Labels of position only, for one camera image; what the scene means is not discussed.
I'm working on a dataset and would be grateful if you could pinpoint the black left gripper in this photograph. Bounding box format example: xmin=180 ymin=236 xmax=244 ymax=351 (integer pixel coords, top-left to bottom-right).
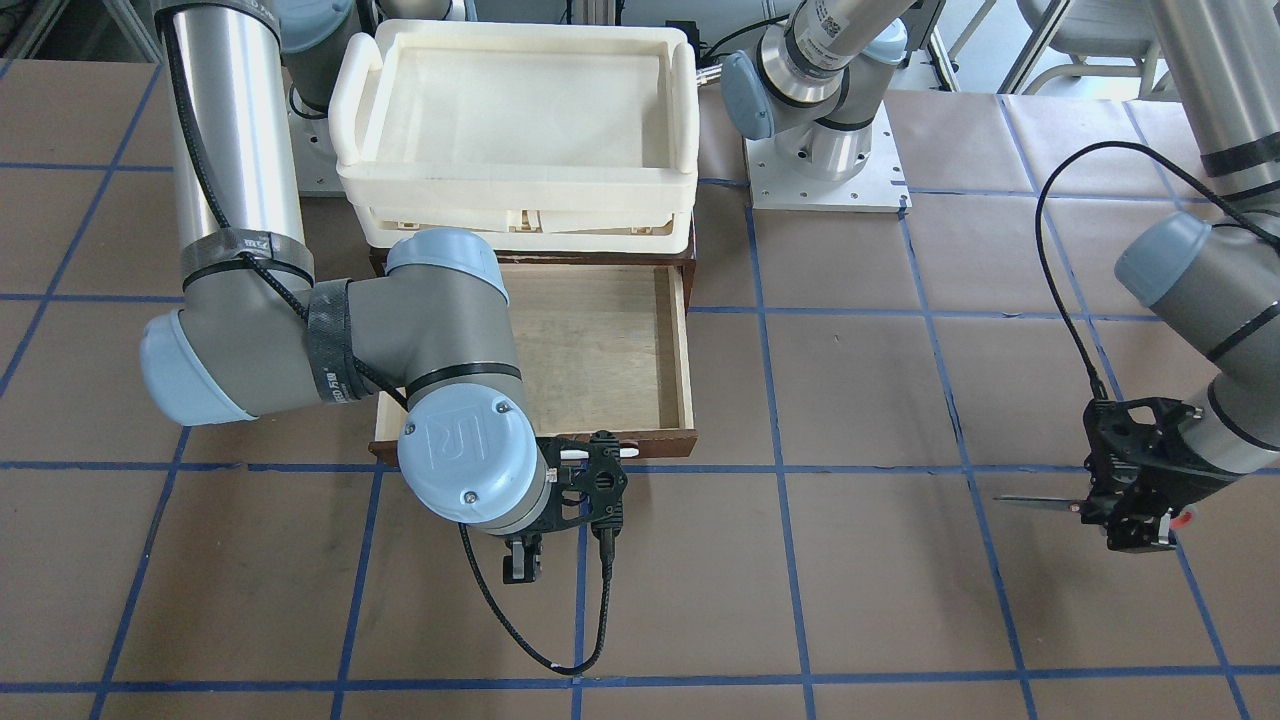
xmin=1082 ymin=397 xmax=1201 ymax=553

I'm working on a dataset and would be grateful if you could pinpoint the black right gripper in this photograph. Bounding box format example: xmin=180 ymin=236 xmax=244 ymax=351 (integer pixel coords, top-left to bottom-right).
xmin=502 ymin=430 xmax=628 ymax=585

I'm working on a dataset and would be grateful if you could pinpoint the wooden drawer with white handle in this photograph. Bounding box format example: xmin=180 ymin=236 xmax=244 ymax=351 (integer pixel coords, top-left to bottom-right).
xmin=369 ymin=263 xmax=699 ymax=462

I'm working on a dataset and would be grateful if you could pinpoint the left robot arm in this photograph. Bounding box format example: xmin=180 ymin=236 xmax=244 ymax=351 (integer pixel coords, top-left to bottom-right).
xmin=1080 ymin=1 xmax=1279 ymax=552

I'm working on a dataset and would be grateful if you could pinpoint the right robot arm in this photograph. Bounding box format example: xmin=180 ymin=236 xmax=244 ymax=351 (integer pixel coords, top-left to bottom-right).
xmin=140 ymin=1 xmax=627 ymax=584

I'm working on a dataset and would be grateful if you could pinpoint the white plastic tray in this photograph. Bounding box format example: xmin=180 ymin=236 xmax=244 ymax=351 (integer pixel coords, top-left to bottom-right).
xmin=328 ymin=20 xmax=700 ymax=256

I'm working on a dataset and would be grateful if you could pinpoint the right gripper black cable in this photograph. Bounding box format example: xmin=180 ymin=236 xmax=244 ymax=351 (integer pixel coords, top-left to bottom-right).
xmin=458 ymin=520 xmax=617 ymax=676

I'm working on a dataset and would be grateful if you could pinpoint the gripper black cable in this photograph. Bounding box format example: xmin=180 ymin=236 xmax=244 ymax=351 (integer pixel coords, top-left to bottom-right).
xmin=458 ymin=520 xmax=617 ymax=676
xmin=1034 ymin=140 xmax=1280 ymax=401

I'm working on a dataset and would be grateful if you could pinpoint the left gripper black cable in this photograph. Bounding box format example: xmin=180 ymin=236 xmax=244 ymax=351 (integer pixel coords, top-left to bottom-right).
xmin=1034 ymin=140 xmax=1280 ymax=401

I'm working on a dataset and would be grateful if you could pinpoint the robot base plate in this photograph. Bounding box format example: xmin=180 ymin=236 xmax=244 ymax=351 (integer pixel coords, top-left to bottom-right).
xmin=744 ymin=105 xmax=913 ymax=213
xmin=285 ymin=83 xmax=346 ymax=199

